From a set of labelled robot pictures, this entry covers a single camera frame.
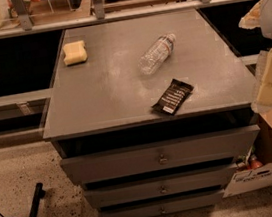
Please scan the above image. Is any yellow sponge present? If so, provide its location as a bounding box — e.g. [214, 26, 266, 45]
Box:
[63, 40, 87, 66]

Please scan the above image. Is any grey drawer cabinet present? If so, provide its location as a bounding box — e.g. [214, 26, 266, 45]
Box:
[44, 10, 256, 215]

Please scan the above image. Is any bottom grey drawer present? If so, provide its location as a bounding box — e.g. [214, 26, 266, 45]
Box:
[99, 189, 225, 217]

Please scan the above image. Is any middle grey drawer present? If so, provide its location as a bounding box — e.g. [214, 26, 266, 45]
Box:
[84, 164, 235, 209]

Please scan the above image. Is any orange capped bottle in box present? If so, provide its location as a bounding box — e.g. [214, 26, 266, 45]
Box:
[248, 155, 263, 170]

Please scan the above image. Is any top grey drawer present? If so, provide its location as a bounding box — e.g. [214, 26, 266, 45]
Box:
[60, 125, 260, 185]

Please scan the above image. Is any cardboard box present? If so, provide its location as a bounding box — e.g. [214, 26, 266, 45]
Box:
[224, 111, 272, 198]

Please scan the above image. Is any grey drawer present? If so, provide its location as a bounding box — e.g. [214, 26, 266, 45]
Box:
[60, 125, 260, 185]
[84, 164, 235, 209]
[99, 189, 225, 217]

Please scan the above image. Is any clear plastic water bottle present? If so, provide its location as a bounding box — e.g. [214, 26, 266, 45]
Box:
[138, 33, 176, 75]

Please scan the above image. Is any black snack wrapper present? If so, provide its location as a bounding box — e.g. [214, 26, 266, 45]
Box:
[152, 79, 194, 116]

